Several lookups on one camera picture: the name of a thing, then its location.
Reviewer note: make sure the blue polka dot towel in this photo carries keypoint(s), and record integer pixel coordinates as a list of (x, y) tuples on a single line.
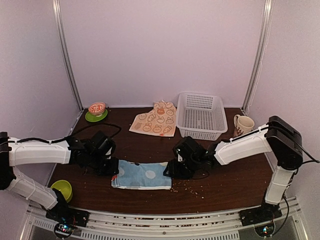
[(141, 176)]

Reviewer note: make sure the beige bunny print towel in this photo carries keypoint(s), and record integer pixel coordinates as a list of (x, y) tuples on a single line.
[(160, 121)]

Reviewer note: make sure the white plastic basket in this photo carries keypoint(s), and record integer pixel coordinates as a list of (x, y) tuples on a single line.
[(201, 116)]

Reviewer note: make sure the left aluminium frame post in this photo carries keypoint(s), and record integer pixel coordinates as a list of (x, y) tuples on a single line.
[(65, 53)]

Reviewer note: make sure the beige patterned mug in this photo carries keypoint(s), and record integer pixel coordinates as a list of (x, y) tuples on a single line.
[(242, 125)]

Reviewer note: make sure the red patterned small bowl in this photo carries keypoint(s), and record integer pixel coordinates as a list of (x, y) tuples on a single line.
[(97, 108)]

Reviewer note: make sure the aluminium frame post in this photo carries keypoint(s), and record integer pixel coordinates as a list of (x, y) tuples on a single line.
[(65, 53), (260, 51)]

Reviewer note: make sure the right aluminium frame post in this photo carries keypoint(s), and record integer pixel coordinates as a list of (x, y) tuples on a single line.
[(260, 51)]

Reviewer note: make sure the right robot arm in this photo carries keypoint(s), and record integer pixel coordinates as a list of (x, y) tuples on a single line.
[(276, 136)]

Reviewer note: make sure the green saucer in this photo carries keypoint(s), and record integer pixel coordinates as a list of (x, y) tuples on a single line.
[(95, 118)]

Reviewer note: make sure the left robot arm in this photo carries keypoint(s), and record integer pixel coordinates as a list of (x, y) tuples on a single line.
[(15, 152)]

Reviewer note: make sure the lime green bowl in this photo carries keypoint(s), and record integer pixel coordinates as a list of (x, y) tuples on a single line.
[(65, 188)]

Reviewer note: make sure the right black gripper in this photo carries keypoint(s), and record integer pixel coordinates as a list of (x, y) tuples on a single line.
[(174, 172)]

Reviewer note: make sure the front aluminium rail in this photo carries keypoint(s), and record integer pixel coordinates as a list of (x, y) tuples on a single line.
[(223, 225)]

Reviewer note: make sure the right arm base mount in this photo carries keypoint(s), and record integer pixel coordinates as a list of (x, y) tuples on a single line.
[(257, 215)]

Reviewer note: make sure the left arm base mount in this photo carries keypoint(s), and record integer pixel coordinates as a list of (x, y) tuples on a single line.
[(72, 217)]

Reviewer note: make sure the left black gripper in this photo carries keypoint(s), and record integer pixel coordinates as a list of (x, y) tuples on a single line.
[(112, 170)]

